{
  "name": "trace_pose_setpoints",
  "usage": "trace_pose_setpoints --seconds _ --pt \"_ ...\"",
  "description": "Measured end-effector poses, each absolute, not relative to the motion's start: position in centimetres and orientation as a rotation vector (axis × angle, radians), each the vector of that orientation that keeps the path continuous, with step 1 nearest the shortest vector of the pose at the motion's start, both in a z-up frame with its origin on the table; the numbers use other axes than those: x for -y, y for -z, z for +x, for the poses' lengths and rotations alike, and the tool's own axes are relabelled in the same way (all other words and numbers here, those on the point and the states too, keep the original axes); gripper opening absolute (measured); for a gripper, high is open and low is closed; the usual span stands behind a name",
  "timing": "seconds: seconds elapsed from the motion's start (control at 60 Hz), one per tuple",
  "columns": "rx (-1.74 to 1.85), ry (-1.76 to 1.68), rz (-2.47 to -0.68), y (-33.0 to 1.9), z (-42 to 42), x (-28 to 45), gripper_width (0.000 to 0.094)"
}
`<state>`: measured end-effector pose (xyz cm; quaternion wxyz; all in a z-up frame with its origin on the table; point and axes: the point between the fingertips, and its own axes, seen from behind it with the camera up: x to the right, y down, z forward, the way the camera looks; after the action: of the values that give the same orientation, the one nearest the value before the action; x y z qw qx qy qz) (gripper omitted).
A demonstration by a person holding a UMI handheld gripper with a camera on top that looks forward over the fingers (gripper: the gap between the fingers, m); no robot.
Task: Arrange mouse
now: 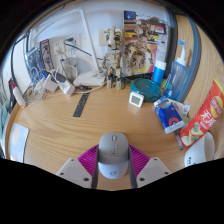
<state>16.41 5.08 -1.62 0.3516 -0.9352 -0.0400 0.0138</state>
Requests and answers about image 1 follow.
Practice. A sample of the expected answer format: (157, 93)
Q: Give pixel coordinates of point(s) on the white power strip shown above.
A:
(67, 88)

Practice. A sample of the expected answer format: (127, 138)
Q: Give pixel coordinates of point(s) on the white wall socket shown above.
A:
(75, 41)
(58, 47)

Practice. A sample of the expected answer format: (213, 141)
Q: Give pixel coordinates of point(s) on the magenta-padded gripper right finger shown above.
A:
(155, 170)

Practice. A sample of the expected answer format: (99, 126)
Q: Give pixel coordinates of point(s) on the colourful figure box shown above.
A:
(146, 43)

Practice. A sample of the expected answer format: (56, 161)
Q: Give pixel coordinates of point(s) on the brown robot figurine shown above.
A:
(114, 56)

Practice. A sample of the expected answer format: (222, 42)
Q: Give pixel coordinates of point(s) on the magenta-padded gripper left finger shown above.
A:
(71, 170)

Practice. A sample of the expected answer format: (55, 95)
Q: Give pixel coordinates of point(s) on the dark pen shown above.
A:
(179, 140)

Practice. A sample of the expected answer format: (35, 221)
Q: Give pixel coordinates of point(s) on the blue spray bottle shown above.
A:
(176, 78)

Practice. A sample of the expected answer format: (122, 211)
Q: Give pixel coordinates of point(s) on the black ruler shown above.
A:
(81, 105)

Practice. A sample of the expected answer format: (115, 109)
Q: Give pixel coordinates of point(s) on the teal blanket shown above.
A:
(3, 123)

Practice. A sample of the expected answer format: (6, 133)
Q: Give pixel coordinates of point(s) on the small white square clock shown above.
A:
(136, 99)

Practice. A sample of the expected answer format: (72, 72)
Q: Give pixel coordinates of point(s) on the teal round container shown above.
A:
(146, 89)

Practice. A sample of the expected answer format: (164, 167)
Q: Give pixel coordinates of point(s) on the glass jar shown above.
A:
(69, 68)

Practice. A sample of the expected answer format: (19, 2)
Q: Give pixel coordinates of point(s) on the red potato chips can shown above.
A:
(205, 116)

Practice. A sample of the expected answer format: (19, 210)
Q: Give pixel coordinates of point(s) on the white mug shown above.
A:
(201, 150)

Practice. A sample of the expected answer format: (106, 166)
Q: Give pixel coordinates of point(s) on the white desk lamp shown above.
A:
(88, 79)

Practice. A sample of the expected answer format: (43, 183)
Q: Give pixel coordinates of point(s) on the grey metal frame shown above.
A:
(195, 56)

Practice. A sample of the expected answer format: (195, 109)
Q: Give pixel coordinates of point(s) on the grey computer mouse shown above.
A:
(113, 156)

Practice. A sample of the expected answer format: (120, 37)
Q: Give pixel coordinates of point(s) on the white charger block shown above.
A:
(50, 84)

